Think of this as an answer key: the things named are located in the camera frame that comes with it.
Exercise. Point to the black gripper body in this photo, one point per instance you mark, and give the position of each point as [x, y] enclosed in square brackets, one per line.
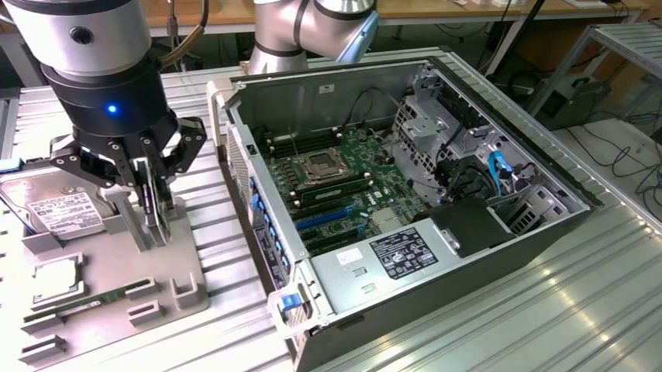
[111, 104]

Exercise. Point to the black graphics card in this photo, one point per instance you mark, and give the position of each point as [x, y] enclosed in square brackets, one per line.
[158, 217]

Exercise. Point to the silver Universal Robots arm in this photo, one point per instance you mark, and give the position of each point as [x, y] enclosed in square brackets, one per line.
[78, 23]

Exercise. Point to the silver hard disk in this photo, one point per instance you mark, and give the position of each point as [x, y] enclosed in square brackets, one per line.
[56, 209]

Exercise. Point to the grey parts rack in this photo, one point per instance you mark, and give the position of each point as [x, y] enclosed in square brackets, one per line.
[119, 279]

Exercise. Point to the silver CPU chip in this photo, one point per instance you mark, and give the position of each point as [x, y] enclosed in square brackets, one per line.
[56, 281]

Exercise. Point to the green seated RAM stick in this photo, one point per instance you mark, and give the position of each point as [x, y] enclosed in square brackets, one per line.
[334, 191]

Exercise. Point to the green loose RAM stick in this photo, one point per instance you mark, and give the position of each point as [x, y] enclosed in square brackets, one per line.
[98, 300]

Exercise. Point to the green motherboard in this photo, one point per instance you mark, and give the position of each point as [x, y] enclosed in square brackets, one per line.
[356, 197]

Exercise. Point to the silver chipset heat sink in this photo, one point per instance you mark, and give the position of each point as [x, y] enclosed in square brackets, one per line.
[390, 221]

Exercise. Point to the blue case latch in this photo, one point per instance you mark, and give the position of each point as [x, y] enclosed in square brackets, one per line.
[290, 303]

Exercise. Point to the silver metal disk bay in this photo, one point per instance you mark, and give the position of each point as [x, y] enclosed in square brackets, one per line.
[423, 135]

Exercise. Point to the grey power supply unit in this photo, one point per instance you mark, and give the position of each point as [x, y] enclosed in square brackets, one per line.
[382, 263]

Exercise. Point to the black plastic fan shroud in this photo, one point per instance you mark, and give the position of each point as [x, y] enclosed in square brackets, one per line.
[467, 228]

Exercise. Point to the open black PC case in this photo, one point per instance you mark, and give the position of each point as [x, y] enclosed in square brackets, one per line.
[465, 271]

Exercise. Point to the wooden desk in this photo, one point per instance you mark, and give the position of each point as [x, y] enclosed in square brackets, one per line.
[465, 9]

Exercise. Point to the black box device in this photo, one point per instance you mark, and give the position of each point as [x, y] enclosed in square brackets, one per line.
[571, 104]

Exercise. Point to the CPU socket with metal frame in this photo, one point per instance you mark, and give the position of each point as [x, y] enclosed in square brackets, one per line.
[324, 164]

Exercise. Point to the aluminium profile frame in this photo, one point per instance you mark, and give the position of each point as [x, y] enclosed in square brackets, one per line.
[626, 42]

